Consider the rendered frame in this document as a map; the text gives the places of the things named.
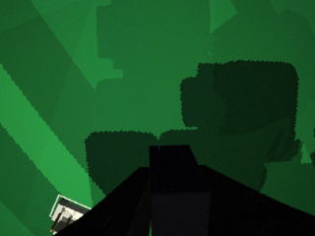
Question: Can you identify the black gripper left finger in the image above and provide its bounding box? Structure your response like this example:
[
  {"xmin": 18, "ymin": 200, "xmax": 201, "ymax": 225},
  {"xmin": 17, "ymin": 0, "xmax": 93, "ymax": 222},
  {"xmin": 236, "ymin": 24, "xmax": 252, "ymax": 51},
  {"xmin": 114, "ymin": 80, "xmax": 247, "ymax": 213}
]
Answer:
[{"xmin": 54, "ymin": 166, "xmax": 151, "ymax": 236}]

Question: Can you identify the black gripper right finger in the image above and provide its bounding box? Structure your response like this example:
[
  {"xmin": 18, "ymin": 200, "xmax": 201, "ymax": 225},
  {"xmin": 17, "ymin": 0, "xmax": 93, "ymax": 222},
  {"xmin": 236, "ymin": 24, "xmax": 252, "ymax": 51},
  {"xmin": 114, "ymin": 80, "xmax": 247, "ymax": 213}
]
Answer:
[{"xmin": 198, "ymin": 165, "xmax": 315, "ymax": 236}]

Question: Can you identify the black connector plug with cable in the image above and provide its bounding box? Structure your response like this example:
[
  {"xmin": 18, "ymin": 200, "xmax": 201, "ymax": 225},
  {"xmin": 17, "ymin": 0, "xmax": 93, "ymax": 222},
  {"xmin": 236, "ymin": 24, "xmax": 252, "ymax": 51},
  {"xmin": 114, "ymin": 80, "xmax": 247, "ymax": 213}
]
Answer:
[{"xmin": 149, "ymin": 145, "xmax": 212, "ymax": 236}]

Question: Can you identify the green circuit board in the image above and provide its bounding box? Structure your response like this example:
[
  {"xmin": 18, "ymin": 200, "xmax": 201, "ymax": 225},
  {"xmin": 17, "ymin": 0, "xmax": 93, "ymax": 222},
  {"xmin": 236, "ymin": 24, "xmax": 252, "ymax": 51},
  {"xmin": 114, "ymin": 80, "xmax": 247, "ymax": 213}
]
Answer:
[{"xmin": 0, "ymin": 0, "xmax": 315, "ymax": 236}]

